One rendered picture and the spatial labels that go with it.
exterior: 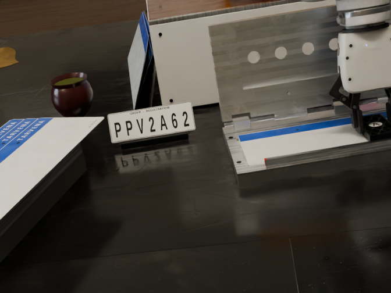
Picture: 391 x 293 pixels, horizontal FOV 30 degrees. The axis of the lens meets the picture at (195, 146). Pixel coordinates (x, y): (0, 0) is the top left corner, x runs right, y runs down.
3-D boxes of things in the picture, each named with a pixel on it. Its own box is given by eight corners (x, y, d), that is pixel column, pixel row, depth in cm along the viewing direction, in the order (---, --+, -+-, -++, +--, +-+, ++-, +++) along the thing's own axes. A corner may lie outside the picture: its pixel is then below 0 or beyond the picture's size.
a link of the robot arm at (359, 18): (341, 13, 114) (343, 32, 115) (397, 3, 114) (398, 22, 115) (329, 11, 122) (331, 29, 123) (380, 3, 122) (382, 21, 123)
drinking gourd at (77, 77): (50, 135, 149) (38, 84, 144) (77, 119, 155) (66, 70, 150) (81, 140, 144) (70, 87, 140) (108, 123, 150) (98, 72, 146)
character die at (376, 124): (370, 142, 118) (369, 135, 118) (353, 124, 127) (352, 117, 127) (400, 138, 118) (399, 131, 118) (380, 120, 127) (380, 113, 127)
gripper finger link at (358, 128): (341, 96, 119) (345, 136, 121) (360, 93, 119) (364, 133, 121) (336, 94, 122) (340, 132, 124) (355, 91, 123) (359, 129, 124)
